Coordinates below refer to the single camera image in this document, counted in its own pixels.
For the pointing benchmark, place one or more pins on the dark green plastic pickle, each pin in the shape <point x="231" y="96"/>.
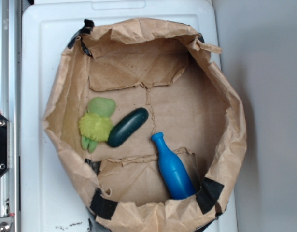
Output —
<point x="127" y="126"/>

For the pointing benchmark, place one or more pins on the green plush toy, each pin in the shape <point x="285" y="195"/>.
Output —
<point x="96" y="124"/>

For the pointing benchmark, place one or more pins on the black mounting plate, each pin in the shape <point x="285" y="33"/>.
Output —
<point x="4" y="146"/>

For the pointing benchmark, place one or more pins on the aluminium frame rail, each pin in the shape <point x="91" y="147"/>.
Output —
<point x="10" y="48"/>

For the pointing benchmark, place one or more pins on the white plastic lid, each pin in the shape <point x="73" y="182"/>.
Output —
<point x="49" y="203"/>

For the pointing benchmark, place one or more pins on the blue plastic bottle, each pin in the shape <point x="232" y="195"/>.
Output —
<point x="172" y="170"/>

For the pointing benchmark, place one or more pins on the brown paper lined bin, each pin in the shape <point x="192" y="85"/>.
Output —
<point x="166" y="68"/>

